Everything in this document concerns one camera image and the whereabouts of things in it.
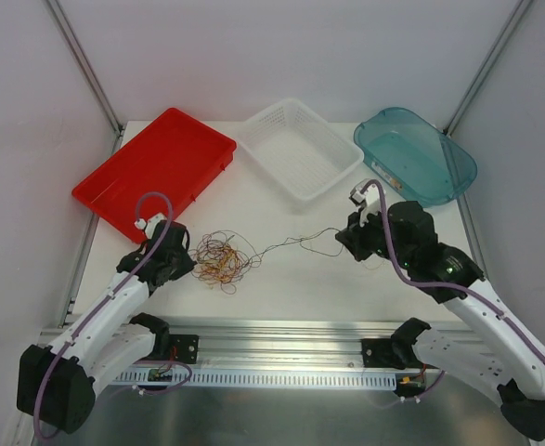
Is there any red plastic tray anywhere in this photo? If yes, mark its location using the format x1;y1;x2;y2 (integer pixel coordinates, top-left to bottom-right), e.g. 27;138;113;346
71;108;237;243

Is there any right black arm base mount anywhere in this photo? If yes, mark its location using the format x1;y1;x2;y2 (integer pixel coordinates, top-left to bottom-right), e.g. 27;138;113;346
360;338;421;370

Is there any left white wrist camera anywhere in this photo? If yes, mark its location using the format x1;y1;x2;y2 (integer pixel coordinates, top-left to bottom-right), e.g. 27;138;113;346
134;213;167;239

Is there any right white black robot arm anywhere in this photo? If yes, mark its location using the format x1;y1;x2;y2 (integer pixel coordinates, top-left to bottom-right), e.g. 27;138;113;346
335;201;545;441

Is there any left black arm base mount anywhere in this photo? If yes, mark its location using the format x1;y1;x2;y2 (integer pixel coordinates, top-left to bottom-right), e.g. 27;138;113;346
137;334;200;365

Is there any white slotted cable duct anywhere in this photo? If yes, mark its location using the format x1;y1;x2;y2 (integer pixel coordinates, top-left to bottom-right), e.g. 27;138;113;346
113;367;397;391

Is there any right aluminium frame post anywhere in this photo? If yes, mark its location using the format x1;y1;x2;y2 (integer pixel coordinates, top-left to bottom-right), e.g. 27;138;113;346
441;0;536;136

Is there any teal translucent plastic bin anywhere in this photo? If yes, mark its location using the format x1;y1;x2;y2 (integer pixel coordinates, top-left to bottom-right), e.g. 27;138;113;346
353;107;477;208

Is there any black wire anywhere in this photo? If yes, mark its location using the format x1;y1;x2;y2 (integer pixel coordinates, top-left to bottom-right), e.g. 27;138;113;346
243;226;384;271

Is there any left aluminium frame post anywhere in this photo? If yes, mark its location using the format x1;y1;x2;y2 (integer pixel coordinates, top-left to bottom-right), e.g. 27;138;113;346
43;0;124;137

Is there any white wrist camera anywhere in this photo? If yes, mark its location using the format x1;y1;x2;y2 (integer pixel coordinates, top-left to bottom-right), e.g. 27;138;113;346
134;213;167;239
349;179;380;227

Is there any white perforated plastic basket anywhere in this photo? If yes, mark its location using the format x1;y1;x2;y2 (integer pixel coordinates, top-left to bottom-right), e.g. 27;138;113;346
233;98;363;215

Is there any aluminium frame post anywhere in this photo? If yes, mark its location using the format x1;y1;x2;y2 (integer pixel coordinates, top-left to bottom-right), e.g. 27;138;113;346
43;0;124;137
441;0;536;136

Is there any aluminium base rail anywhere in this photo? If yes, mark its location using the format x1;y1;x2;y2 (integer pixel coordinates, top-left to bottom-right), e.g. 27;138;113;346
39;315;526;373

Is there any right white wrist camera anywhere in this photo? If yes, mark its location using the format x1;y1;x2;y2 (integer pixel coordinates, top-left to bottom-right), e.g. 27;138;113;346
349;179;380;227

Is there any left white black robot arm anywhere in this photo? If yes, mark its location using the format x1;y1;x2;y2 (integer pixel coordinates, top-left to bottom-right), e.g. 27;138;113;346
16;219;195;434

